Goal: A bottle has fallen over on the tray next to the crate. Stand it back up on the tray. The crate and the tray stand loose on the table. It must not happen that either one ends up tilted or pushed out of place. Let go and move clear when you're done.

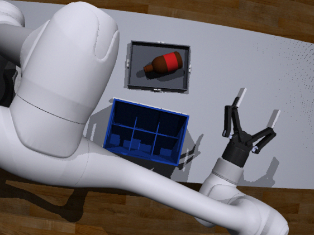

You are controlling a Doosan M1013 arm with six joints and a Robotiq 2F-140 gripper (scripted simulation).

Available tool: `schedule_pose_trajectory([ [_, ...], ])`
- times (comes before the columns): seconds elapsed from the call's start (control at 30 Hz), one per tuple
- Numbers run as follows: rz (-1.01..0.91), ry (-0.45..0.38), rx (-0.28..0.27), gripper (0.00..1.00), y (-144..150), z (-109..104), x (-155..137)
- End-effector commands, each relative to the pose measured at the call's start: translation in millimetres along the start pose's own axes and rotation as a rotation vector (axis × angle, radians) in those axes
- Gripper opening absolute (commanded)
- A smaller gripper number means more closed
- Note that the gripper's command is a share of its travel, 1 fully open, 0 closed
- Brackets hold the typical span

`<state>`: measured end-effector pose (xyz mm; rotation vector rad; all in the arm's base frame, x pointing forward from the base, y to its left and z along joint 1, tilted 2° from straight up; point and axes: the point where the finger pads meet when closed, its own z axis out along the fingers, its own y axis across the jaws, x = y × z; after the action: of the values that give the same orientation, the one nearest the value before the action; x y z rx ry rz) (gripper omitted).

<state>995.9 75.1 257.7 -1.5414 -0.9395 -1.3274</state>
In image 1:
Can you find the brown bottle with red label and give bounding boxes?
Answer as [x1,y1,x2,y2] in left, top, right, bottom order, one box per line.
[144,51,183,74]

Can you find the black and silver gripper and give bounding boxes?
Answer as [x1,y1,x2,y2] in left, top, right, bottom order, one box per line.
[221,88,281,167]

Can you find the blue divided crate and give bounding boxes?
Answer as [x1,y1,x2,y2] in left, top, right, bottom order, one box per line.
[103,98,189,166]

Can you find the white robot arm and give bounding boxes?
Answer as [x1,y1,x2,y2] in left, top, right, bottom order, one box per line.
[0,0,289,235]

